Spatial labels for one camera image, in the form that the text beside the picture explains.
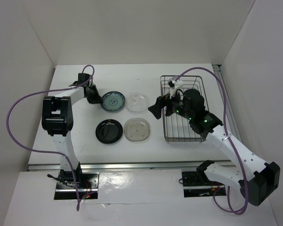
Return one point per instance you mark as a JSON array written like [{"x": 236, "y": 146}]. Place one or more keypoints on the smoky grey glass plate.
[{"x": 137, "y": 129}]

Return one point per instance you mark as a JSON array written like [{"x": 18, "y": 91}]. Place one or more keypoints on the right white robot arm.
[{"x": 255, "y": 178}]

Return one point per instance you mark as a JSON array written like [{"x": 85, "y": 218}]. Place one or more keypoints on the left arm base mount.
[{"x": 87, "y": 187}]

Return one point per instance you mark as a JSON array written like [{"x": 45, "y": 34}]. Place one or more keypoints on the metal wire dish rack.
[{"x": 176, "y": 128}]

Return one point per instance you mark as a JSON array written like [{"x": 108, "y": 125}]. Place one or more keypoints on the blue floral ceramic plate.
[{"x": 113, "y": 101}]

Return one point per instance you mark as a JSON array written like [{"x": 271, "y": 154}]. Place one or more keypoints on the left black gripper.
[{"x": 96, "y": 99}]

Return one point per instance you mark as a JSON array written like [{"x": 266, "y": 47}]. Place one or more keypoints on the clear glass plate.
[{"x": 136, "y": 102}]

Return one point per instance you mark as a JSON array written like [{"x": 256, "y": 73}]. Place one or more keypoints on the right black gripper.
[{"x": 162, "y": 101}]

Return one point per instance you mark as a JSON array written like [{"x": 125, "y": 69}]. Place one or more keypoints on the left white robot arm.
[{"x": 58, "y": 120}]

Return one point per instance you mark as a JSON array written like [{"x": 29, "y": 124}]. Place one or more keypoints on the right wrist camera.
[{"x": 175, "y": 84}]

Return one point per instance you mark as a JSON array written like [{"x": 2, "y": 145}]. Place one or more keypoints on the aluminium rail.
[{"x": 128, "y": 166}]

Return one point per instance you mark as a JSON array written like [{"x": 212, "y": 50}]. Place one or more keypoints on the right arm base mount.
[{"x": 195, "y": 186}]

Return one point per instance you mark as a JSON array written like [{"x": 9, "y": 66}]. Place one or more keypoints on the black round plate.
[{"x": 109, "y": 131}]

